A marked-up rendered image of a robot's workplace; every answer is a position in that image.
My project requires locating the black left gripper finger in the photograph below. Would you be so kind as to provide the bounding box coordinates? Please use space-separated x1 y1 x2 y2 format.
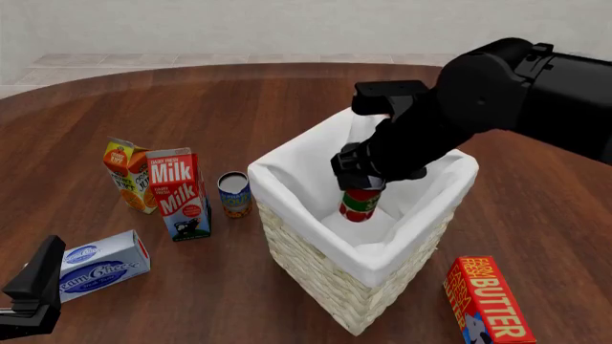
1 234 67 312

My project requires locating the red yellow butter box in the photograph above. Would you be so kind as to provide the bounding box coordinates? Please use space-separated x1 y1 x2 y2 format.
443 255 537 344

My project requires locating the white cloth basket liner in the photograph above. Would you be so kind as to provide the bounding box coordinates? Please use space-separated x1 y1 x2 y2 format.
247 106 480 290

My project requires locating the red white milk carton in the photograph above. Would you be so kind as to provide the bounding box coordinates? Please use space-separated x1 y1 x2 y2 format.
144 146 213 243

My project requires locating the blue alphabet soup can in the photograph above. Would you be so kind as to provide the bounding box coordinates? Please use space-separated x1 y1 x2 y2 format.
217 171 253 220

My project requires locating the silver blue cream cheese box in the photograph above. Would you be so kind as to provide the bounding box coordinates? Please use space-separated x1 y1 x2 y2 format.
57 229 152 304

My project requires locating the orange juice carton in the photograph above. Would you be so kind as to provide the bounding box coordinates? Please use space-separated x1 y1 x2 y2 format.
102 136 159 215

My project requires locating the red green tomato sauce can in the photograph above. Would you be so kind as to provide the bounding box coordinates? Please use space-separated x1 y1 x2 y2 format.
338 186 382 224

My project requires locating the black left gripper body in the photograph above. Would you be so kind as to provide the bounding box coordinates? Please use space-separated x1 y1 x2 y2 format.
0 299 63 341

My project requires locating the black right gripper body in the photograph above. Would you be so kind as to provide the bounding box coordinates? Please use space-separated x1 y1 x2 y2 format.
330 141 387 192

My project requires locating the pale woven wicker basket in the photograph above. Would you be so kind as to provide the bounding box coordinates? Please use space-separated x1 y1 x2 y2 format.
247 106 480 337

